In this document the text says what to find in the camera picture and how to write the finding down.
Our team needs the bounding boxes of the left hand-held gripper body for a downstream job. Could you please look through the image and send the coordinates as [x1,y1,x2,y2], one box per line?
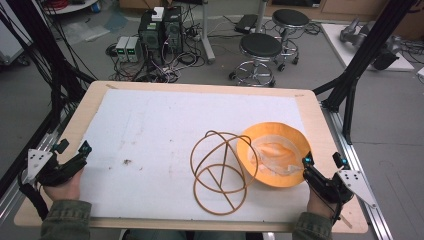
[26,148,89,188]

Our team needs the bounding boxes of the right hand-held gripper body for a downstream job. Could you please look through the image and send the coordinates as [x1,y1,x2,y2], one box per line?
[302,165,378,210]

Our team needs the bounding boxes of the orange bucket hat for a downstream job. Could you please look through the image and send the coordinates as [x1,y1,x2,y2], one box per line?
[236,121,313,189]

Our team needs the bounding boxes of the brown wire hat frame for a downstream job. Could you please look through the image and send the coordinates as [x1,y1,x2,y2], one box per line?
[189,130,260,216]

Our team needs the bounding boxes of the person's left hand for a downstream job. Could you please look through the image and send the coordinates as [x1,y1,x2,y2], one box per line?
[42,167,84,203]

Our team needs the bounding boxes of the person's right hand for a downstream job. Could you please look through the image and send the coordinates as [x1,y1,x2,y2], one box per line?
[306,186,339,222]

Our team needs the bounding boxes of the white table mat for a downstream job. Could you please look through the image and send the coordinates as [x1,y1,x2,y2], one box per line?
[79,87,312,225]

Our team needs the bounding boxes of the grey power supply unit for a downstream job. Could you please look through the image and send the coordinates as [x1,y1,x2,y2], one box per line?
[126,36,143,63]
[115,35,131,63]

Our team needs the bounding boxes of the grey equipment case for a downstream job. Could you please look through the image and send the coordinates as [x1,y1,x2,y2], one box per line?
[0,18,33,67]

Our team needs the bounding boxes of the white floor board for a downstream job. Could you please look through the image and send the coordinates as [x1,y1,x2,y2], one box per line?
[320,22,415,73]

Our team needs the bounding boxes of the black round stool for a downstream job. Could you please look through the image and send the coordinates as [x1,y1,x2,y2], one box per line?
[271,8,311,73]
[228,32,285,89]

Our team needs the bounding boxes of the black computer tower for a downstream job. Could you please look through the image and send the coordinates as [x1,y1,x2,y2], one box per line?
[162,5,185,56]
[137,9,165,65]

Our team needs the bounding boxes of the white round table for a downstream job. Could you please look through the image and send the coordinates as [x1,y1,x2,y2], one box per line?
[42,0,102,16]

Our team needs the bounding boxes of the flat black box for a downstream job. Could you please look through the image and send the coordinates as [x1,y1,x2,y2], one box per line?
[233,13,259,35]

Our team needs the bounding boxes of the white box device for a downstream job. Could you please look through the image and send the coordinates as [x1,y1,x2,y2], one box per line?
[151,6,166,23]

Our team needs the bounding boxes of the grey metal stand leg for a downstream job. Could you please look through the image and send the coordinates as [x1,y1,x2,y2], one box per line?
[199,0,217,65]

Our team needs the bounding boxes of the aluminium side rail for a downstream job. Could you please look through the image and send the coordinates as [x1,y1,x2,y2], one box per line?
[320,102,395,240]
[0,109,73,223]

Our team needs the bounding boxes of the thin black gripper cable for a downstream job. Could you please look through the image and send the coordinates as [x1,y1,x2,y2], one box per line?
[329,194,344,225]

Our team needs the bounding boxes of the black sleeved gripper cable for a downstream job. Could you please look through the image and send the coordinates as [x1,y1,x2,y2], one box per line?
[17,169,50,222]

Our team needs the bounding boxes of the black metal frame post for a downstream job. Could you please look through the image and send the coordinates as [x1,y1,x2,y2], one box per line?
[0,0,97,134]
[312,0,418,146]

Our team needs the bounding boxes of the tangle of floor cables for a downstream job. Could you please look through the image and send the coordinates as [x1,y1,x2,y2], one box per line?
[105,43,208,84]

